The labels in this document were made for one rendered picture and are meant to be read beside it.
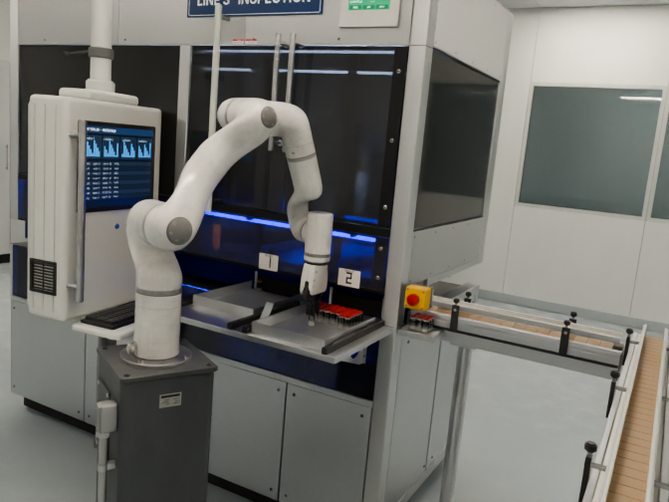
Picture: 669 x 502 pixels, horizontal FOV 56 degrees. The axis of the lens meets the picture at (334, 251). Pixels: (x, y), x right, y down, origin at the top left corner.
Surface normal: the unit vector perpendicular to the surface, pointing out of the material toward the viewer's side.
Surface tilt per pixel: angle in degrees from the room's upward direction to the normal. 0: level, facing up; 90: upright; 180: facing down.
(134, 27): 90
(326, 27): 90
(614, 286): 90
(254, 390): 90
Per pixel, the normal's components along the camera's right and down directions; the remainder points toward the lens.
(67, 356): -0.48, 0.11
